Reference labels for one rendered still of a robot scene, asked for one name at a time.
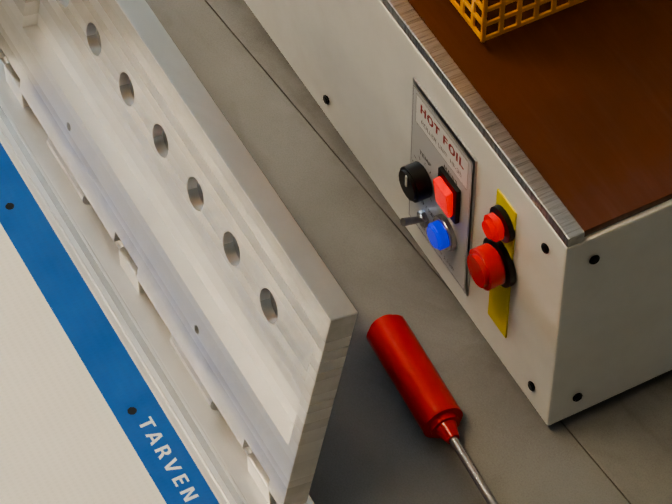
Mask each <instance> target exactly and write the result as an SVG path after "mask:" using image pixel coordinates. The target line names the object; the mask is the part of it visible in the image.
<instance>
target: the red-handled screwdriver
mask: <svg viewBox="0 0 672 504"><path fill-rule="evenodd" d="M366 338H367V341H368V342H369V344H370V346H371V347H372V349H373V351H374V352H375V354H376V356H377V357H378V359H379V361H380V362H381V364H382V366H383V367H384V369H385V370H386V372H387V374H388V375H389V377H390V379H391V380H392V382H393V384H394V385H395V387H396V389H397V390H398V392H399V394H400V395H401V397H402V398H403V400H404V402H405V403H406V405H407V407H408V408H409V410H410V412H411V413H412V415H413V417H414V418H415V420H416V422H417V423H418V425H419V426H420V428H421V430H422V431H423V433H424V435H425V436H427V437H429V438H442V439H443V440H444V441H445V442H446V443H448V444H451V445H452V447H453V449H454V450H455V452H456V454H457V455H458V457H459V458H460V460H461V462H462V463H463V465H464V467H465V468H466V470H467V472H468V473H469V475H470V476H471V478H472V480H473V481H474V483H475V485H476V486H477V488H478V490H479V491H480V493H481V494H482V496H483V498H484V499H485V501H486V503H487V504H498V502H497V501H496V499H495V497H494V496H493V494H492V493H491V491H490V489H489V488H488V486H487V484H486V483H485V481H484V480H483V478H482V476H481V475H480V473H479V471H478V470H477V468H476V467H475V465H474V463H473V462H472V460H471V458H470V457H469V455H468V454H467V452H466V450H465V449H464V447H463V445H462V444H461V442H460V441H459V438H460V436H459V432H458V426H459V424H460V421H461V419H462V417H463V413H462V411H461V409H460V407H459V406H458V404H457V403H456V401H455V399H454V398H453V396H452V395H451V393H450V391H449V390H448V388H447V387H446V385H445V383H444V382H443V380H442V378H441V377H440V375H439V374H438V372H437V370H436V369H435V367H434V366H433V364H432V362H431V361H430V359H429V358H428V356H427V354H426V353H425V351H424V350H423V348H422V346H421V345H420V343H419V341H418V340H417V338H416V337H415V335H414V333H413V332H412V330H411V329H410V327H409V325H408V324H407V322H406V321H405V319H404V318H403V316H401V315H396V314H395V315H391V314H388V315H384V316H382V317H379V318H378V319H376V320H375V321H374V322H373V323H372V325H371V326H370V329H369V331H368V332H367V336H366Z"/></svg>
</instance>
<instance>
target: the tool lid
mask: <svg viewBox="0 0 672 504"><path fill-rule="evenodd" d="M96 28H97V30H98V32H99V35H100V39H101V47H100V45H99V43H98V39H97V34H96ZM2 57H7V59H8V61H9V62H10V64H11V65H12V67H13V69H14V70H15V72H16V73H17V75H18V77H19V78H20V87H19V90H20V92H21V93H22V95H23V96H24V98H25V100H26V101H27V103H28V104H29V106H30V108H31V109H32V111H33V112H34V114H35V116H36V117H37V119H38V120H39V122H40V124H41V125H42V127H43V128H44V130H45V132H46V133H47V135H48V138H47V145H48V146H49V148H50V150H51V151H52V153H53V154H54V156H55V158H56V159H57V161H58V163H59V164H60V166H61V167H62V169H63V171H64V172H65V174H66V175H67V177H68V179H69V180H70V182H71V183H72V185H73V187H74V188H75V190H76V192H77V193H78V195H79V196H80V198H81V200H82V201H83V203H84V204H86V205H91V206H92V207H93V209H94V210H95V212H96V214H97V215H98V217H99V218H100V220H101V222H102V223H103V225H104V226H105V228H106V230H107V231H108V233H109V234H110V236H111V238H112V239H113V241H114V242H116V241H119V240H121V241H122V243H123V245H124V246H125V248H126V249H127V251H128V253H129V254H130V256H131V257H132V259H133V261H134V262H135V264H136V265H137V267H138V270H137V276H136V278H137V279H138V281H139V283H140V284H141V286H142V287H143V289H144V291H145V292H146V294H147V295H148V297H149V299H150V300H151V302H152V304H153V305H154V307H155V308H156V310H157V312H158V313H159V315H160V316H161V318H162V320H163V321H164V323H165V324H166V326H167V328H168V329H169V331H170V332H171V334H172V335H171V337H170V343H171V345H172V346H173V348H174V349H175V351H176V353H177V354H178V356H179V357H180V359H181V361H182V362H183V364H184V366H185V367H186V369H187V370H188V372H189V374H190V375H191V377H192V378H193V380H194V382H195V383H196V385H197V386H198V388H199V390H200V391H201V393H202V395H203V396H204V398H205V399H206V401H207V403H208V404H209V406H210V407H211V409H212V410H219V411H220V413H221V414H222V416H223V418H224V419H225V421H226V422H227V424H228V426H229V427H230V429H231V430H232V432H233V434H234V435H235V437H236V438H237V440H238V442H239V443H240V445H241V446H242V448H246V447H249V446H250V448H251V450H252V451H253V453H254V454H255V456H256V458H257V459H258V461H259V462H260V464H261V466H262V467H263V469H264V470H265V472H266V474H267V475H268V477H269V478H270V482H269V486H268V490H269V491H270V493H271V495H272V496H273V498H274V499H275V501H276V503H277V504H304V503H306V502H307V499H308V495H309V491H310V488H311V484H312V480H313V477H314V473H315V469H316V466H317V462H318V458H319V454H320V451H321V447H322V443H323V440H324V436H325V432H326V429H327V425H328V421H329V417H330V414H331V410H332V406H333V403H334V399H335V395H336V392H337V388H338V384H339V380H340V377H341V373H342V369H343V366H344V362H345V358H346V355H347V351H348V347H349V344H350V340H351V336H352V332H353V329H354V325H355V321H356V318H357V314H358V312H357V311H356V309H355V308H354V306H353V305H352V303H351V302H350V300H349V299H348V297H347V296H346V294H345V293H344V291H343V290H342V289H341V287H340V286H339V284H338V283H337V281H336V280H335V278H334V277H333V275H332V274H331V272H330V271H329V269H328V268H327V267H326V265H325V264H324V262H323V261H322V259H321V258H320V256H319V255H318V253H317V252H316V250H315V249H314V247H313V246H312V244H311V243H310V242H309V240H308V239H307V237H306V236H305V234H304V233H303V231H302V230H301V228H300V227H299V225H298V224H297V222H296V221H295V220H294V218H293V217H292V215H291V214H290V212H289V211H288V209H287V208H286V206H285V205H284V203H283V202H282V200H281V199H280V198H279V196H278V195H277V193H276V192H275V190H274V189H273V187H272V186H271V184H270V183H269V181H268V180H267V178H266V177H265V175H264V174H263V173H262V171H261V170H260V168H259V167H258V165H257V164H256V162H255V161H254V159H253V158H252V156H251V155H250V153H249V152H248V151H247V149H246V148H245V146H244V145H243V143H242V142H241V140H240V139H239V137H238V136H237V134H236V133H235V131H234V130H233V128H232V127H231V126H230V124H229V123H228V121H227V120H226V118H225V117H224V115H223V114H222V112H221V111H220V109H219V108H218V106H217V105H216V104H215V102H214V101H213V99H212V98H211V96H210V95H209V93H208V92H207V90H206V89H205V87H204V86H203V84H202V83H201V82H200V80H199V79H198V77H197V76H196V74H195V73H194V71H193V70H192V68H191V67H190V65H189V64H188V62H187V61H186V59H185V58H184V57H183V55H182V54H181V52H180V51H179V49H178V48H177V46H176V45H175V43H174V42H173V40H172V39H171V37H170V36H169V35H168V33H167V32H166V30H165V29H164V27H163V26H162V24H161V23H160V21H159V20H158V18H157V17H156V15H155V14H154V13H153V11H152V10H151V8H150V7H149V5H148V4H147V2H146V1H145V0H0V58H2ZM129 78H130V80H131V82H132V85H133V89H134V98H133V96H132V93H131V90H130V86H129ZM162 129H164V131H165V134H166V136H167V140H168V147H169V150H167V148H166V145H165V143H164V139H163V132H162ZM197 181H198V182H199V184H200V186H201V189H202V192H203V198H204V204H203V203H202V201H201V199H200V196H199V193H198V188H197ZM233 236H234V237H235V239H236V241H237V243H238V246H239V250H240V259H239V258H238V256H237V254H236V251H235V248H234V243H233ZM270 292H271V293H272V295H273V296H274V299H275V301H276V304H277V309H278V317H277V316H276V314H275V312H274V310H273V307H272V304H271V299H270Z"/></svg>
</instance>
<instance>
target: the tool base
mask: <svg viewBox="0 0 672 504"><path fill-rule="evenodd" d="M0 59H1V60H0V138H1V140H2V142H3V143H4V145H5V146H6V148H7V150H8V151H9V153H10V155H11V156H12V158H13V160H14V161H15V163H16V165H17V166H18V168H19V170H20V171H21V173H22V174H23V176H24V178H25V179H26V181H27V183H28V184H29V186H30V188H31V189H32V191H33V193H34V194H35V196H36V198H37V199H38V201H39V202H40V204H41V206H42V207H43V209H44V211H45V212H46V214H47V216H48V217H49V219H50V221H51V222H52V224H53V226H54V227H55V229H56V230H57V232H58V234H59V235H60V237H61V239H62V240H63V242H64V244H65V245H66V247H67V249H68V250H69V252H70V254H71V255H72V257H73V258H74V260H75V262H76V263H77V265H78V267H79V268H80V270H81V272H82V273H83V275H84V277H85V278H86V280H87V281H88V283H89V285H90V286H91V288H92V290H93V291H94V293H95V295H96V296H97V298H98V300H99V301H100V303H101V305H102V306H103V308H104V309H105V311H106V313H107V314H108V316H109V318H110V319H111V321H112V323H113V324H114V326H115V328H116V329H117V331H118V333H119V334H120V336H121V337H122V339H123V341H124V342H125V344H126V346H127V347H128V349H129V351H130V352H131V354H132V356H133V357H134V359H135V361H136V362H137V364H138V365H139V367H140V369H141V370H142V372H143V374H144V375H145V377H146V379H147V380H148V382H149V384H150V385H151V387H152V388H153V390H154V392H155V393H156V395H157V397H158V398H159V400H160V402H161V403H162V405H163V407H164V408H165V410H166V412H167V413H168V415H169V416H170V418H171V420H172V421H173V423H174V425H175V426H176V428H177V430H178V431H179V433H180V435H181V436H182V438H183V440H184V441H185V443H186V444H187V446H188V448H189V449H190V451H191V453H192V454H193V456H194V458H195V459H196V461H197V463H198V464H199V466H200V468H201V469H202V471H203V472H204V474H205V476H206V477H207V479H208V481H209V482H210V484H211V486H212V487H213V489H214V491H215V492H216V494H217V495H218V497H219V499H220V500H221V502H222V504H277V503H276V501H275V499H274V498H273V496H272V495H271V493H270V491H269V490H268V486H269V482H270V478H269V477H268V475H267V474H266V472H265V470H264V469H263V467H262V466H261V464H260V462H259V461H258V459H257V458H256V456H255V454H254V453H253V451H252V450H251V448H250V446H249V447H246V448H242V446H241V445H240V443H239V442H238V440H237V438H236V437H235V435H234V434H233V432H232V430H231V429H230V427H229V426H228V424H227V422H226V421H225V419H224V418H223V416H222V414H221V413H220V411H219V410H212V409H211V407H210V406H209V404H208V403H207V401H206V399H205V398H204V396H203V395H202V393H201V391H200V390H199V388H198V386H197V385H196V383H195V382H194V380H193V378H192V377H191V375H190V374H189V372H188V370H187V369H186V367H185V366H184V364H183V362H182V361H181V359H180V357H179V356H178V354H177V353H176V351H175V349H174V348H173V346H172V345H171V343H170V337H171V335H172V334H171V332H170V331H169V329H168V328H167V326H166V324H165V323H164V321H163V320H162V318H161V316H160V315H159V313H158V312H157V310H156V308H155V307H154V305H153V304H152V302H151V300H150V299H149V297H148V295H147V294H146V292H145V291H144V289H143V287H142V286H141V284H140V283H139V281H138V279H137V278H136V276H137V270H138V267H137V265H136V264H135V262H134V261H133V259H132V257H131V256H130V254H129V253H128V251H127V249H126V248H125V246H124V245H123V243H122V241H121V240H119V241H116V242H114V241H113V239H112V238H111V236H110V234H109V233H108V231H107V230H106V228H105V226H104V225H103V223H102V222H101V220H100V218H99V217H98V215H97V214H96V212H95V210H94V209H93V207H92V206H91V205H86V204H84V203H83V201H82V200H81V198H80V196H79V195H78V193H77V192H76V190H75V188H74V187H73V185H72V183H71V182H70V180H69V179H68V177H67V175H66V174H65V172H64V171H63V169H62V167H61V166H60V164H59V163H58V161H57V159H56V158H55V156H54V154H53V153H52V151H51V150H50V148H49V146H48V145H47V138H48V135H47V133H46V132H45V130H44V128H43V127H42V125H41V124H40V122H39V120H38V119H37V117H36V116H35V114H34V112H33V111H32V109H31V108H30V106H29V104H28V103H27V101H26V100H25V98H24V96H23V95H22V93H21V92H20V90H19V87H20V78H19V77H18V75H17V73H16V72H15V70H14V69H13V67H12V65H11V64H10V62H9V61H8V59H7V57H2V58H0Z"/></svg>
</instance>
